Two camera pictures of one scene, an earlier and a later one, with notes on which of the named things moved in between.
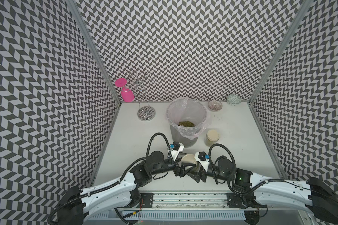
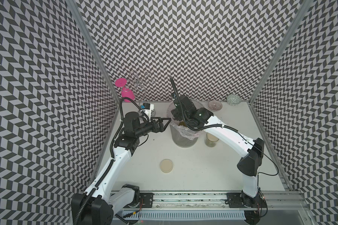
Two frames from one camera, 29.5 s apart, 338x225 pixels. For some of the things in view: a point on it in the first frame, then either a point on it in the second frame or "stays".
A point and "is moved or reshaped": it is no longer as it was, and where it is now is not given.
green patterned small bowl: x=233 y=100 stays
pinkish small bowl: x=215 y=105 stays
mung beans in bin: x=186 y=123 stays
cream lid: x=188 y=158 is moved or reshaped
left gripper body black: x=176 y=169 -> x=154 y=129
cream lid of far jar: x=212 y=135 stays
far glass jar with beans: x=212 y=136 stays
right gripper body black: x=203 y=172 -> x=176 y=114
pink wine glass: x=127 y=94 stays
